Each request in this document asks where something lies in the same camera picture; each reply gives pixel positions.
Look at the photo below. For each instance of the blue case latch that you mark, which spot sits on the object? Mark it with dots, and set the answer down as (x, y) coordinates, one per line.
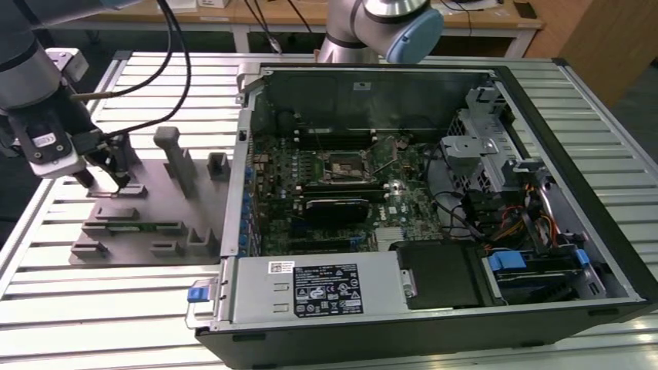
(197, 294)

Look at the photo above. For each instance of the black expansion slot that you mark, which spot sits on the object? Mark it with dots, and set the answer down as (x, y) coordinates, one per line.
(319, 244)

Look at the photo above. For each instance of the wooden desk white legs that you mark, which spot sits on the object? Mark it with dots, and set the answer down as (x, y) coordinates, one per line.
(231, 11)

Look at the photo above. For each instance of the black graphics card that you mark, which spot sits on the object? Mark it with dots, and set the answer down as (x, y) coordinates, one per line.
(336, 212)

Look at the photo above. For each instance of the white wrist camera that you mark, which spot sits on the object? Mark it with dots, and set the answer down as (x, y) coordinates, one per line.
(56, 167)

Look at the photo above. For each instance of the black plastic fan shroud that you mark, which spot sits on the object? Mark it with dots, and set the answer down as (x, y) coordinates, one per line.
(442, 273)

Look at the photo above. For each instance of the grey power supply unit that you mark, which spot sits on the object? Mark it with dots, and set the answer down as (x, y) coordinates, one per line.
(256, 293)

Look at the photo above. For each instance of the black phone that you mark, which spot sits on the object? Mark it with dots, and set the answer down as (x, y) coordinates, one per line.
(524, 9)

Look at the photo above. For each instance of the black open PC case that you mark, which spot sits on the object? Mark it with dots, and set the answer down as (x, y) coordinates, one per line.
(411, 343)

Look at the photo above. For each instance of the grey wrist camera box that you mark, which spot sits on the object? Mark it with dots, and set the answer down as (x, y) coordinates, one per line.
(74, 65)

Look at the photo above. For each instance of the brown wooden cabinet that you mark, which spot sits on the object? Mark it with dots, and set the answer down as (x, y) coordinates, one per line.
(606, 46)

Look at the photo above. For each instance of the CPU socket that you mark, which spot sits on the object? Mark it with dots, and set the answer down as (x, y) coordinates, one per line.
(341, 165)

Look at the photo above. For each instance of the green motherboard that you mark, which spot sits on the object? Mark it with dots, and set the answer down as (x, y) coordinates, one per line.
(277, 181)

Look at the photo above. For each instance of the white label sticker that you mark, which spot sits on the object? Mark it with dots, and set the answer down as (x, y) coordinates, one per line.
(361, 85)

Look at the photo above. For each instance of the thin metal locking lever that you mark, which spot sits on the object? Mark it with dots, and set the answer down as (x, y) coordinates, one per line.
(385, 165)

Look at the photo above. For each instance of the hard disk in blue carrier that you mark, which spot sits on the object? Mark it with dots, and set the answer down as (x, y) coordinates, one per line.
(506, 260)

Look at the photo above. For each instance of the white box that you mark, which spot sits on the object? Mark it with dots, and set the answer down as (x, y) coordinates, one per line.
(180, 4)
(212, 2)

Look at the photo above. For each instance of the black RAM slot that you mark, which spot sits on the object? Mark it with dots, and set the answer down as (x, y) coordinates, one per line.
(344, 190)
(333, 145)
(333, 135)
(333, 131)
(344, 195)
(333, 140)
(344, 199)
(344, 186)

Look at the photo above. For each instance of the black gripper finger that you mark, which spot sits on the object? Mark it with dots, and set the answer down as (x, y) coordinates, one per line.
(82, 178)
(120, 162)

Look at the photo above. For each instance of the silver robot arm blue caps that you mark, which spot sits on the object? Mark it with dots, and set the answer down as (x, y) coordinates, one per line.
(25, 77)

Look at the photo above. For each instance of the grey parts rack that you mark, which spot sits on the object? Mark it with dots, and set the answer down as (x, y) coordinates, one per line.
(153, 200)

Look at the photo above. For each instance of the silver heat sink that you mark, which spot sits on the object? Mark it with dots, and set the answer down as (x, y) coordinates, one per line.
(389, 237)

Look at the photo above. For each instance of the green RAM stick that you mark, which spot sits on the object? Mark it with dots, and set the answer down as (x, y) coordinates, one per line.
(131, 229)

